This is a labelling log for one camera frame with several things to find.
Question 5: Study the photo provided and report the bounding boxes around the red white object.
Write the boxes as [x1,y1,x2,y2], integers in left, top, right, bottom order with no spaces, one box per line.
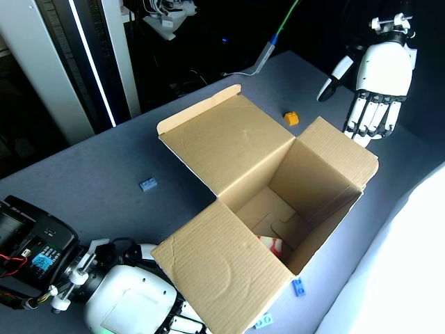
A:
[256,234,293,259]

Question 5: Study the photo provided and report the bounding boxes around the white plastic bracket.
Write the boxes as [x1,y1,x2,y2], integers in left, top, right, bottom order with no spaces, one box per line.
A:
[142,0,197,41]

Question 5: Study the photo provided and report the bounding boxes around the cardboard box white outside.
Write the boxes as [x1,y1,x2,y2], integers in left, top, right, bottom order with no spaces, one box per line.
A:
[149,83,380,334]

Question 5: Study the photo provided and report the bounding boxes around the white post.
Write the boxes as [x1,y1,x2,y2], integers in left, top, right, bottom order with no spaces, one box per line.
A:
[100,0,142,118]

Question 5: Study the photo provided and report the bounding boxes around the green cable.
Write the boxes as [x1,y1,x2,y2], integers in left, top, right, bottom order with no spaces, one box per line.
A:
[274,0,300,38]

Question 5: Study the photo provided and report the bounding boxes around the white sheet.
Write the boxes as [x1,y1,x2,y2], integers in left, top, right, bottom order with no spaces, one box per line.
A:
[314,163,445,334]

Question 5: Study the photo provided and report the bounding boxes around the white light strip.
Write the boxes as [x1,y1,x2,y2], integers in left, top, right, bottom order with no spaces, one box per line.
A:
[67,0,118,128]

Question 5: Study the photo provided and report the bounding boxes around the white panel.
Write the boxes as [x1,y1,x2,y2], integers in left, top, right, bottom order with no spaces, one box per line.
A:
[0,0,95,145]

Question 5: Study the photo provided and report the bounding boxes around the grey table cloth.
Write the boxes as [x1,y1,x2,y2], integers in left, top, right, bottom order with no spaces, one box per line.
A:
[0,50,445,334]

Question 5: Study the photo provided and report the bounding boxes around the grey cable adapter blue plug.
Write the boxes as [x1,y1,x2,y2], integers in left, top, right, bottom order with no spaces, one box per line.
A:
[219,33,279,77]

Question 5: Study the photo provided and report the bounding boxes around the light blue toy brick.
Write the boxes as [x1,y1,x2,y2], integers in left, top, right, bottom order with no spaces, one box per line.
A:
[254,312,275,330]
[139,177,159,193]

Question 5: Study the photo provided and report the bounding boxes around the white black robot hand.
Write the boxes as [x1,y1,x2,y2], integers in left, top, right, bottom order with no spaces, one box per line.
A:
[83,242,209,334]
[316,40,418,149]

